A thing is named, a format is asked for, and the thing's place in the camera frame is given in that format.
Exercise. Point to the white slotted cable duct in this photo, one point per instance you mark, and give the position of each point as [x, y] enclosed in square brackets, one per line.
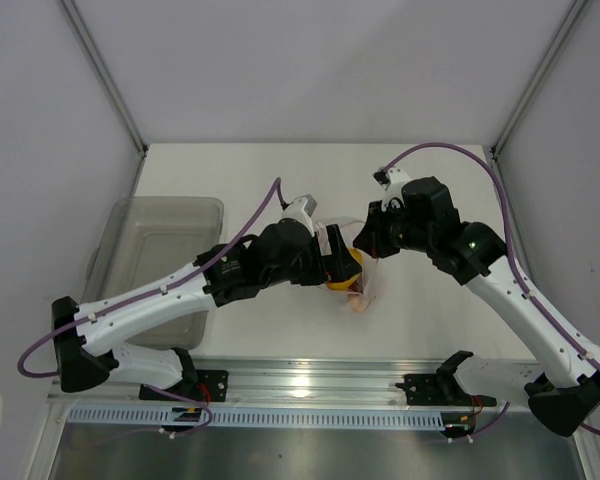
[259, 417]

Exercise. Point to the aluminium frame post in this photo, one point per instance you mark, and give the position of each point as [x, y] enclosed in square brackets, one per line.
[550, 56]
[86, 41]

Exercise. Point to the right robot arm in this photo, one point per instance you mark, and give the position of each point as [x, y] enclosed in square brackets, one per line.
[563, 390]

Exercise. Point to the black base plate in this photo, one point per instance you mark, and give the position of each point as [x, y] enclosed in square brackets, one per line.
[432, 389]
[211, 386]

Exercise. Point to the orange papaya slice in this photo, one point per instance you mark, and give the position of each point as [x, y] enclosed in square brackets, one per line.
[358, 299]

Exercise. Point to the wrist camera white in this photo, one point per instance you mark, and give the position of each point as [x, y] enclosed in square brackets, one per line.
[301, 210]
[392, 180]

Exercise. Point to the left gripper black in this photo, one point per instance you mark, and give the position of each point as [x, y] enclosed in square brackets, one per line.
[329, 268]

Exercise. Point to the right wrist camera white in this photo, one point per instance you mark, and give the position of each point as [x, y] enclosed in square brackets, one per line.
[392, 180]

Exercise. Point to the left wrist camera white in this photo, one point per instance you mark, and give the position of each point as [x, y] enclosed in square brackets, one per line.
[301, 210]

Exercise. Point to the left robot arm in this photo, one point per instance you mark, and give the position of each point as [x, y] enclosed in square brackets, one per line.
[232, 272]

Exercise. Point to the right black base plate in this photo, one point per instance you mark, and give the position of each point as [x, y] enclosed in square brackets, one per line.
[432, 389]

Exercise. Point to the left aluminium frame post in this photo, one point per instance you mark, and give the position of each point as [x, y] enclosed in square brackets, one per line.
[86, 41]

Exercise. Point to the right aluminium frame post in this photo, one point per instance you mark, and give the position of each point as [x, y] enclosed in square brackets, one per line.
[550, 56]

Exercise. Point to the aluminium mounting rail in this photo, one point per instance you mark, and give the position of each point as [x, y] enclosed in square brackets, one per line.
[315, 383]

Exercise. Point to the clear plastic bin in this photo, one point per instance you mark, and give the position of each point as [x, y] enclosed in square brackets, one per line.
[145, 250]

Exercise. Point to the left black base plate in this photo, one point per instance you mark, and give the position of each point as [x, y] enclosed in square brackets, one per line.
[211, 386]

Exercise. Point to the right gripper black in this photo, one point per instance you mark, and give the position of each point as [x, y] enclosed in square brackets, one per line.
[368, 239]

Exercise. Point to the clear zip top bag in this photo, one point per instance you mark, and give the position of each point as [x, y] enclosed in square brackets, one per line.
[350, 228]

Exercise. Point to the yellow lemon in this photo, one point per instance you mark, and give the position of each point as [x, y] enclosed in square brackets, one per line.
[347, 284]

